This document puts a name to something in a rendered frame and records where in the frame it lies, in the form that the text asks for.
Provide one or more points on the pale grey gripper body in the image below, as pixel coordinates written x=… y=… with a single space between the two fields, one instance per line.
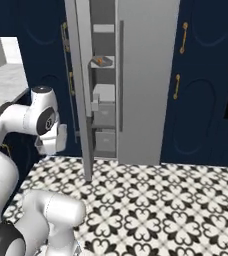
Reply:
x=61 y=137

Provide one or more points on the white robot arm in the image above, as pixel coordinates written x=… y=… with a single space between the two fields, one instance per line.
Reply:
x=6 y=173

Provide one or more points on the grey freezer door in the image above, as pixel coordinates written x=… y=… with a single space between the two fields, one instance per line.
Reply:
x=82 y=100

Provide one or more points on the grey freezer drawer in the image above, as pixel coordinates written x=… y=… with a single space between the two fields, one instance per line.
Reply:
x=105 y=114
x=106 y=140

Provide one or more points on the white freezer shelf box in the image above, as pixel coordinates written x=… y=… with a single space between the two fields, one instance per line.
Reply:
x=104 y=92

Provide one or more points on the grey food container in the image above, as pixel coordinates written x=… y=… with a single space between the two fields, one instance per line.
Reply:
x=102 y=61

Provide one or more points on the white freezer rack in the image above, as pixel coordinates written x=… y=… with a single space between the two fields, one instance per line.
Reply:
x=103 y=28

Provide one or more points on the grey door bin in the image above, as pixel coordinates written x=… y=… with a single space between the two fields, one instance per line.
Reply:
x=95 y=105

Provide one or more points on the navy tall cupboard door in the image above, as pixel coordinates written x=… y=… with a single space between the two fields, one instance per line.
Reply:
x=42 y=50

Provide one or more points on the grey fridge door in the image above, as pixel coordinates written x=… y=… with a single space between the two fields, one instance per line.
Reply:
x=146 y=83

